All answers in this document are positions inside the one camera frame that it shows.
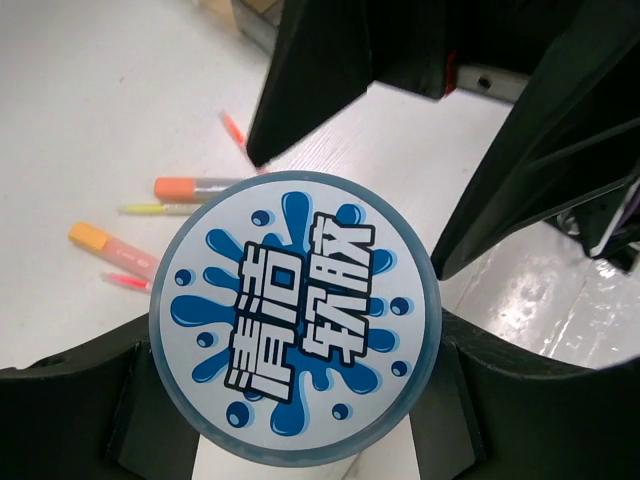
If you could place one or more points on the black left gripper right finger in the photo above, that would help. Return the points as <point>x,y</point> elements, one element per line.
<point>493,410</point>

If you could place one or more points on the orange-capped clear highlighter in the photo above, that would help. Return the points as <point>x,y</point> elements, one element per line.
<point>190,189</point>

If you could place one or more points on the thin pink pen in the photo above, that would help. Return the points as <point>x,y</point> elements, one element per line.
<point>127,282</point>

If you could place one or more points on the thin orange pen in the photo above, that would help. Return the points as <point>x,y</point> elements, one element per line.
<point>239,140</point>

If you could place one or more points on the yellow-capped pink highlighter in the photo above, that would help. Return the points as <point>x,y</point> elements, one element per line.
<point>114,250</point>

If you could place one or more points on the tiered acrylic organizer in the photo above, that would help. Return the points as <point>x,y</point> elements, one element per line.
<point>256,20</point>

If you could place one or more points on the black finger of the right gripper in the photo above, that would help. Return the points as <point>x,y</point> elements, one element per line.
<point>572,135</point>

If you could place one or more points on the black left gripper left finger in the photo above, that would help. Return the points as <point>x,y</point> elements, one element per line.
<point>96,411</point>

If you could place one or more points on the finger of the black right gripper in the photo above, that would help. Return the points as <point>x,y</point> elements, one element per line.
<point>328,53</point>

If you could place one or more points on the thin yellow pen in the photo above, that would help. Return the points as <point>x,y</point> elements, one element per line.
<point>160,209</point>

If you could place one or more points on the blue round putty jar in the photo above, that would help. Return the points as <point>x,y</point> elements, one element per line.
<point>295,319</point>

